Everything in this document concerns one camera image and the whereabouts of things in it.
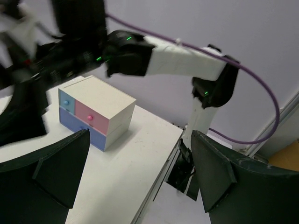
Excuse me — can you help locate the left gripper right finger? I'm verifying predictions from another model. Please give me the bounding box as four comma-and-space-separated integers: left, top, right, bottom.
191, 131, 299, 224

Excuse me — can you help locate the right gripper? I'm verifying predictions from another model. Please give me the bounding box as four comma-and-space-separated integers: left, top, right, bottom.
0, 39, 104, 146

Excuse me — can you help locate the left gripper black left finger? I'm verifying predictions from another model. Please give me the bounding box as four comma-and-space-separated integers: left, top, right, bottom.
0, 129, 90, 224

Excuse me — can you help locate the pink drawer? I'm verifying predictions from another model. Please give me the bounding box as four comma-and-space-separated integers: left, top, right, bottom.
74, 100, 109, 135

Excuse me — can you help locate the dark blue drawer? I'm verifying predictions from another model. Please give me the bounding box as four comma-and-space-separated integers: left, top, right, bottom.
59, 107, 106, 152

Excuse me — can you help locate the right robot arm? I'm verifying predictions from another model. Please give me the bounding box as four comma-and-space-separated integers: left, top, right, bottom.
0, 0, 240, 147

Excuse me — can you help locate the white drawer cabinet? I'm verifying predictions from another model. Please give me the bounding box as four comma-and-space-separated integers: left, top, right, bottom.
60, 76, 136, 151

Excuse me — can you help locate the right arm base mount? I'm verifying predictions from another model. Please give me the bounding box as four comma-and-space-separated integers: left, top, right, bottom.
166, 139, 199, 201

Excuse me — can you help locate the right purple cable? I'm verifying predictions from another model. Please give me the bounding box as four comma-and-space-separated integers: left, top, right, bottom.
105, 13, 280, 145

